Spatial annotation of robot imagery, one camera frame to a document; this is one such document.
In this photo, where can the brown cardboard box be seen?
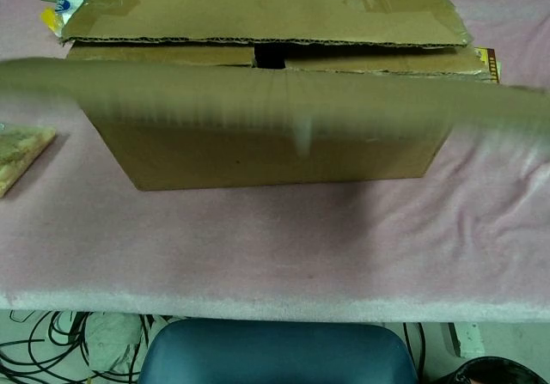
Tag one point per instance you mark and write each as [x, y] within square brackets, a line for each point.
[258, 156]

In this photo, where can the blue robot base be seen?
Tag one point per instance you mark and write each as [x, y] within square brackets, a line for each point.
[279, 354]

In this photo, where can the pink fleece tablecloth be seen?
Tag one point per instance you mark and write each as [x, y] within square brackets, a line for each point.
[258, 246]

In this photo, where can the white plastic bag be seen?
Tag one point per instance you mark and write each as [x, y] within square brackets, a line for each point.
[111, 337]

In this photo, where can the white yellow snack bag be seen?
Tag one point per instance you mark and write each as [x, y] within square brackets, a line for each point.
[64, 8]

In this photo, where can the grey table leg bracket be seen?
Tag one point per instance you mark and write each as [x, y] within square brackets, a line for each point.
[468, 341]

